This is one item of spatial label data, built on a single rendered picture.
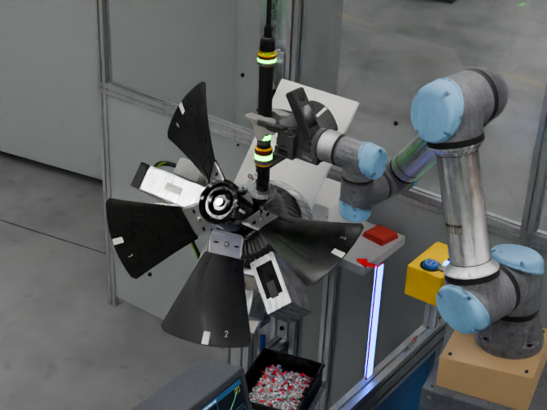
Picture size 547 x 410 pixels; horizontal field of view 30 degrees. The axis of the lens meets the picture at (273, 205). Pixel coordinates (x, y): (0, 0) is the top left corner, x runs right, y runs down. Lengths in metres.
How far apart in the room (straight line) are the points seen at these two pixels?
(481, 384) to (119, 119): 2.02
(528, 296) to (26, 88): 3.52
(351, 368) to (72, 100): 2.21
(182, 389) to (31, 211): 3.25
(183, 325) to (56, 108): 2.82
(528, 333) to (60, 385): 2.11
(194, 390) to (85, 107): 3.33
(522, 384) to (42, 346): 2.33
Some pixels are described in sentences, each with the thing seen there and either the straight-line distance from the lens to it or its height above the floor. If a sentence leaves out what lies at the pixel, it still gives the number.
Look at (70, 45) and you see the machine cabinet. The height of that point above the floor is 0.74.
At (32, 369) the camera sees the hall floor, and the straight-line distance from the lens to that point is 4.04.
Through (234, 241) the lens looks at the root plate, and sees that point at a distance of 2.60.
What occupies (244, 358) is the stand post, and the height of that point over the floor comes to 0.65.
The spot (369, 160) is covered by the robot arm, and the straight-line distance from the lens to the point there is 2.26.
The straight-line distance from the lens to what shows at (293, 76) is 3.26.
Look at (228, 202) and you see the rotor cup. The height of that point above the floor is 1.23.
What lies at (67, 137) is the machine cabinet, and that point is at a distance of 5.25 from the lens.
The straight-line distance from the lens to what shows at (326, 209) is 3.09.
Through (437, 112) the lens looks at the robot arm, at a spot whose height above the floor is 1.66.
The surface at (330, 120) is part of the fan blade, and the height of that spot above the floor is 1.42.
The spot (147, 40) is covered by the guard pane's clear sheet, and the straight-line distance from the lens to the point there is 3.67.
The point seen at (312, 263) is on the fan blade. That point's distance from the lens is 2.42.
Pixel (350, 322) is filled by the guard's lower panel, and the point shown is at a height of 0.43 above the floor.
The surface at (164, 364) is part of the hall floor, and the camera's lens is 4.01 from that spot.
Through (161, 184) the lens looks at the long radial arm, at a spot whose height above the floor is 1.12.
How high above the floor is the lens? 2.44
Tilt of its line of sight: 29 degrees down
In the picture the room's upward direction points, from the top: 2 degrees clockwise
